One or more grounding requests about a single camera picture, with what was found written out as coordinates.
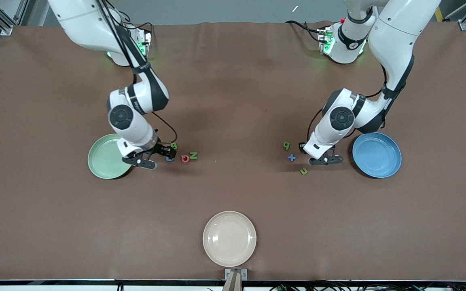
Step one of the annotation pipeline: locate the beige camera pole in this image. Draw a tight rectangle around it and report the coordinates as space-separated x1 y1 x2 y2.
222 270 243 291

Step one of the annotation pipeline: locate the beige plate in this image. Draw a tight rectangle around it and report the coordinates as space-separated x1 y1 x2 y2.
203 211 257 268

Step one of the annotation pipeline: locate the black table edge rail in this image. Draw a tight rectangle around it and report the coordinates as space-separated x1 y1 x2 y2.
0 278 466 286

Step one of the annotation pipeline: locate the black base cable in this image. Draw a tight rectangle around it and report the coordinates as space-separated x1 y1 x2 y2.
285 19 323 43

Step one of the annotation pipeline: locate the brown table cover sheet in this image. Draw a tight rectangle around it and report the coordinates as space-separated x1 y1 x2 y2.
0 21 466 281

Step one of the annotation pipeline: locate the light green plate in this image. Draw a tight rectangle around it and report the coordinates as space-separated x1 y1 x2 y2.
87 133 136 180

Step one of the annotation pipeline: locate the blue plate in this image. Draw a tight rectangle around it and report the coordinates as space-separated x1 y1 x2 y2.
352 132 402 179

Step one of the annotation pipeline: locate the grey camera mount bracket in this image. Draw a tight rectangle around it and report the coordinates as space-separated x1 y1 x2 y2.
224 268 248 280

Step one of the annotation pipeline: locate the grey frame strut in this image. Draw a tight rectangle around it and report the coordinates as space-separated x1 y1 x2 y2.
13 0 30 25

